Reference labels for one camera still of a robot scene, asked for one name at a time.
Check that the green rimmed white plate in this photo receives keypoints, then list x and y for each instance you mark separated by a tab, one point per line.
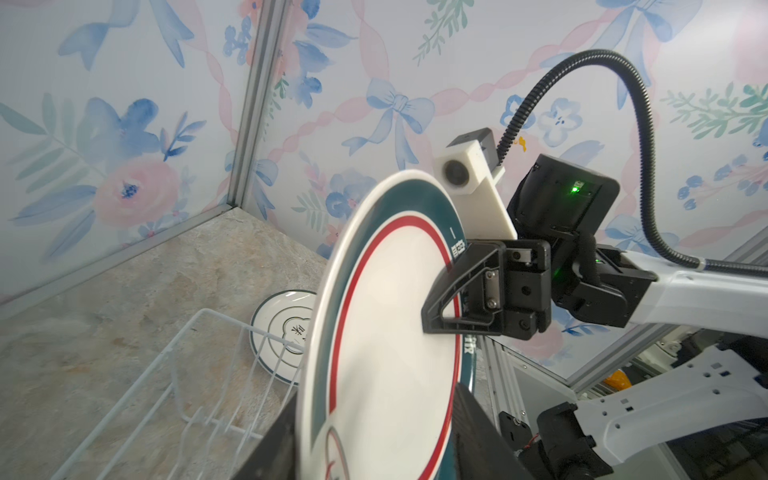
280	327

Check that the green red rimmed plate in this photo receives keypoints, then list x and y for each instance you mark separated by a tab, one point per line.
376	392

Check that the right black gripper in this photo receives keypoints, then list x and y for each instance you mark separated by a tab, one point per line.
494	288

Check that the left aluminium corner post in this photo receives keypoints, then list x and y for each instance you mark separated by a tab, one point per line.
269	30

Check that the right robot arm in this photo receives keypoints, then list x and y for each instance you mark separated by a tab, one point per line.
703	332

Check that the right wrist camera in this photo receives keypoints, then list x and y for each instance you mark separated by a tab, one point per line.
469	170

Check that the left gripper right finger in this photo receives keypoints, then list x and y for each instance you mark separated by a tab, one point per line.
480	452

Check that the white wire dish rack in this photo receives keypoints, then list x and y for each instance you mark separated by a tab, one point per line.
198	411

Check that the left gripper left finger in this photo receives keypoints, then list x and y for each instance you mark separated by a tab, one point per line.
275	457

